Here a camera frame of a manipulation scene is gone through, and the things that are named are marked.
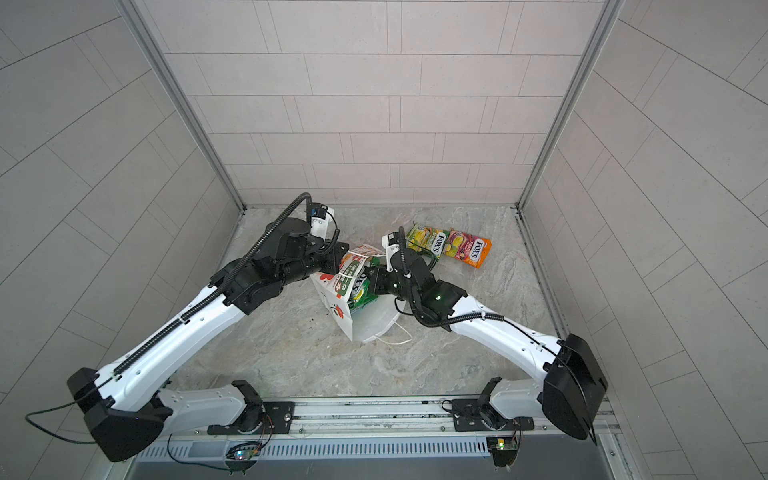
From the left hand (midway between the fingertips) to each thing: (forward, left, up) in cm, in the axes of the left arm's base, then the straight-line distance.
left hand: (356, 244), depth 67 cm
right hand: (-3, -1, -9) cm, 10 cm away
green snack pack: (-7, -1, -10) cm, 12 cm away
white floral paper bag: (-8, -2, -25) cm, 26 cm away
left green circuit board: (-38, +23, -26) cm, 51 cm away
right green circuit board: (-36, -34, -30) cm, 58 cm away
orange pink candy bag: (+18, -33, -27) cm, 46 cm away
